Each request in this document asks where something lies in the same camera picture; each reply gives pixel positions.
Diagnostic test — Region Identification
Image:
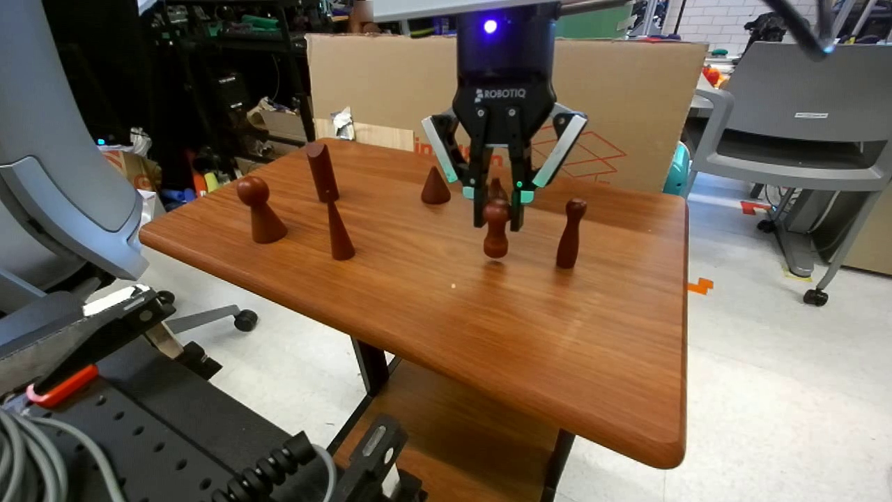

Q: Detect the short brown wooden cone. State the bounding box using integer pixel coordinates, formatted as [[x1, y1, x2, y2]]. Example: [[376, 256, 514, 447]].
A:
[[419, 164, 455, 209]]

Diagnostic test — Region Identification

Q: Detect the teal ball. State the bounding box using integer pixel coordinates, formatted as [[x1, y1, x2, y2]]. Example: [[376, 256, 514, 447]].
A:
[[663, 139, 698, 197]]

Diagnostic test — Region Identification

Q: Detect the grey chair with armrests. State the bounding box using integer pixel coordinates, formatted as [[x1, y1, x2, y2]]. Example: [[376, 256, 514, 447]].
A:
[[691, 38, 892, 309]]

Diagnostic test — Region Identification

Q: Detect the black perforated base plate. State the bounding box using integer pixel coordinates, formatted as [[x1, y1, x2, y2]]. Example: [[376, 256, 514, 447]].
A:
[[0, 342, 430, 502]]

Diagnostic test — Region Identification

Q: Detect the grey cable bundle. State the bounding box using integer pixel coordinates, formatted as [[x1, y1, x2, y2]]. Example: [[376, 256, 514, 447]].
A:
[[0, 408, 128, 502]]

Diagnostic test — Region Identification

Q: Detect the white crumpled plastic bag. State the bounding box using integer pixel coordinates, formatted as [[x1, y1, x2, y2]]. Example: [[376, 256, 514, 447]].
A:
[[330, 103, 361, 142]]

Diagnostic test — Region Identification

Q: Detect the large printed cardboard sheet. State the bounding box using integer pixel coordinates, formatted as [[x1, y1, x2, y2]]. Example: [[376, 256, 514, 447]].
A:
[[303, 30, 710, 197]]

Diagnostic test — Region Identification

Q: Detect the grey high-backed office chair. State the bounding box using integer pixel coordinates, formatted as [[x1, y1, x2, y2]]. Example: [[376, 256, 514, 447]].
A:
[[0, 0, 263, 398]]

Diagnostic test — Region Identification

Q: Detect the large round-headed brown pawn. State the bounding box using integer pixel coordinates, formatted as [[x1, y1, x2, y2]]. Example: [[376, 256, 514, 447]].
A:
[[231, 176, 289, 248]]

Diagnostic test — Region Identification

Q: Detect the small round-headed brown pawn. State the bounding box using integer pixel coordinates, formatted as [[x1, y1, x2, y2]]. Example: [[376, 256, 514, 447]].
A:
[[479, 197, 514, 263]]

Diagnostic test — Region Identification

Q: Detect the slender brown wooden pin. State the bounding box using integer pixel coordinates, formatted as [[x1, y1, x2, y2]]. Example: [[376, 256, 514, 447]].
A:
[[554, 195, 592, 271]]

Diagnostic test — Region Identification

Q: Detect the wooden table lower shelf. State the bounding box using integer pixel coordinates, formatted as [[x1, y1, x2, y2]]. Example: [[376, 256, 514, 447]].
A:
[[330, 337, 581, 502]]

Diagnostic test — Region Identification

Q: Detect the small cardboard box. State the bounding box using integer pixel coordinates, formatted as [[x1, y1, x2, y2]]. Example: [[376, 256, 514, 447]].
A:
[[246, 94, 315, 149]]

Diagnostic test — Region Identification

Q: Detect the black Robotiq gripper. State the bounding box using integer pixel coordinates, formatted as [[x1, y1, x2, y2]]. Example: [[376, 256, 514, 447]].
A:
[[422, 5, 592, 235]]

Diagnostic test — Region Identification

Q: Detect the brown wooden cylinder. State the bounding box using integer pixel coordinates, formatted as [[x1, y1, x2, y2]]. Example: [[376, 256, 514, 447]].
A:
[[303, 139, 344, 206]]

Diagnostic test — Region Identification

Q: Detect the black storage shelf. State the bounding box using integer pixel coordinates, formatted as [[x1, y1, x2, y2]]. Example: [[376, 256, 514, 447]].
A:
[[40, 0, 315, 204]]

